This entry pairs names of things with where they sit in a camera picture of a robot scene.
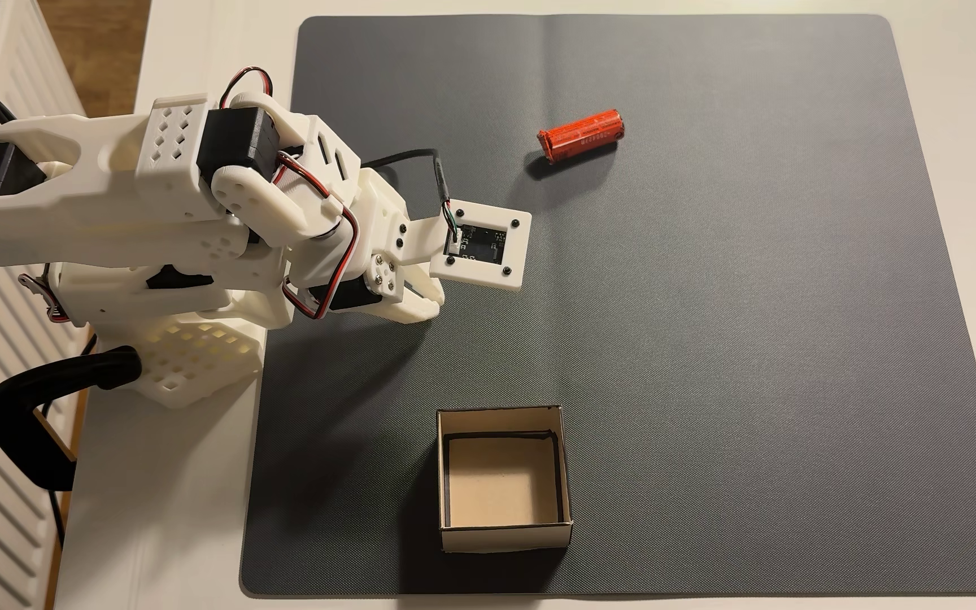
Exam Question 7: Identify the red candy roll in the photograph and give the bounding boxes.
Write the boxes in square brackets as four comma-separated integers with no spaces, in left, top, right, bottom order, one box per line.
[536,109,625,165]

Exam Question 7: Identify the small open cardboard box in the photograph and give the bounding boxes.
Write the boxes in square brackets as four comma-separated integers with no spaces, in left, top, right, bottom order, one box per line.
[436,405,574,554]

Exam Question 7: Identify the dark grey table mat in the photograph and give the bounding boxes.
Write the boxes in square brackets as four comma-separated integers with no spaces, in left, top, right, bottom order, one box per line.
[239,12,976,598]

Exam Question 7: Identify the black table clamp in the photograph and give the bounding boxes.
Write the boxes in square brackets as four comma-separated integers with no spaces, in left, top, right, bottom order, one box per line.
[0,346,143,493]

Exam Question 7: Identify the long red black servo wire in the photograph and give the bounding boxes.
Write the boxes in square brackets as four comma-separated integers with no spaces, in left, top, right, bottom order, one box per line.
[272,152,362,321]

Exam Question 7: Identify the black camera cable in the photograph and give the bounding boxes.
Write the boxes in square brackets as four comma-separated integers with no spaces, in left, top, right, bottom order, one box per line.
[361,149,460,247]

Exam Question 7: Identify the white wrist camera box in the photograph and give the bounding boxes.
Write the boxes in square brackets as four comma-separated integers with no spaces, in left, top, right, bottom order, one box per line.
[402,199,533,291]

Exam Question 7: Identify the short red black wire loop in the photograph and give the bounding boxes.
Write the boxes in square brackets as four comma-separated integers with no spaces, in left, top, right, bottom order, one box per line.
[219,66,274,111]

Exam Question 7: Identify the black power cable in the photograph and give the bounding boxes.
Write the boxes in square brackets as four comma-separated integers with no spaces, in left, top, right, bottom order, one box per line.
[37,334,99,547]

